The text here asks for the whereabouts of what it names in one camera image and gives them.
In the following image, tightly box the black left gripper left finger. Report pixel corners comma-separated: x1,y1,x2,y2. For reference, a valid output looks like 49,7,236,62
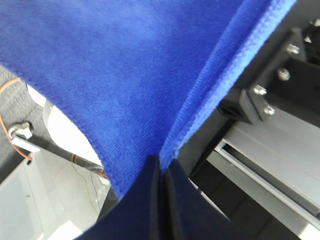
77,155,160,240

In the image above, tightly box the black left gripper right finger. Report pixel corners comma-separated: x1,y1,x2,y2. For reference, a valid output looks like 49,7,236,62
163,159,253,240

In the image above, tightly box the blue microfibre towel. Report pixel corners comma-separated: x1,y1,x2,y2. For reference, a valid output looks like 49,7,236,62
0,0,295,198

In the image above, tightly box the white metal clamp bar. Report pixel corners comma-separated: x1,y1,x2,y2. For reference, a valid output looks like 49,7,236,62
8,121,41,153

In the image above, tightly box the grey aluminium rail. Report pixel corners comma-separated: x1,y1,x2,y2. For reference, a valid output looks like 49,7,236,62
208,115,320,240

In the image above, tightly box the orange cable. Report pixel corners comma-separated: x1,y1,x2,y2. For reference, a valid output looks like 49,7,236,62
0,76,34,163

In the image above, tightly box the black metal frame bracket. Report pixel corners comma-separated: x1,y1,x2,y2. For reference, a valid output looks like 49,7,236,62
218,27,320,127

